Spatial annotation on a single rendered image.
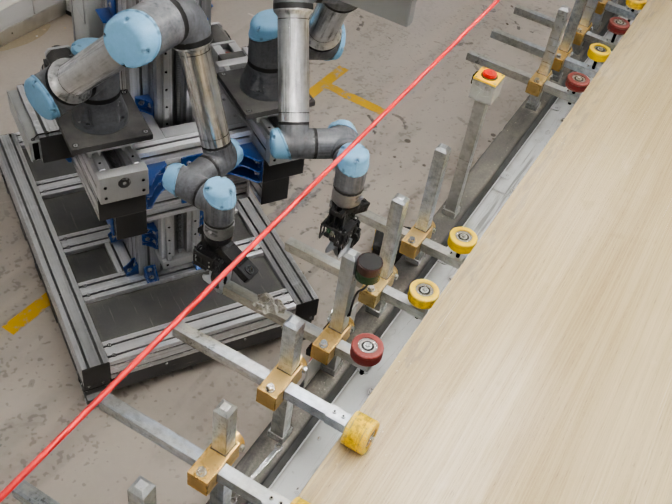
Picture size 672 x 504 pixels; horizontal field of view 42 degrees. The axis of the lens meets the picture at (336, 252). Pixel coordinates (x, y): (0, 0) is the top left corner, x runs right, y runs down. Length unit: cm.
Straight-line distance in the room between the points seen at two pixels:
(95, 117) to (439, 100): 250
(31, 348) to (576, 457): 198
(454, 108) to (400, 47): 58
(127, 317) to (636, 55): 208
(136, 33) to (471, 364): 108
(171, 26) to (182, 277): 140
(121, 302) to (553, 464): 166
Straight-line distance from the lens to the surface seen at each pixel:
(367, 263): 201
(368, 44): 494
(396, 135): 430
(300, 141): 213
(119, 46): 198
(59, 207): 349
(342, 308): 214
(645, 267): 260
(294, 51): 213
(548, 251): 252
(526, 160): 329
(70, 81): 221
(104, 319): 308
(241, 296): 227
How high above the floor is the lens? 255
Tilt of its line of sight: 44 degrees down
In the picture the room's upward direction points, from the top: 10 degrees clockwise
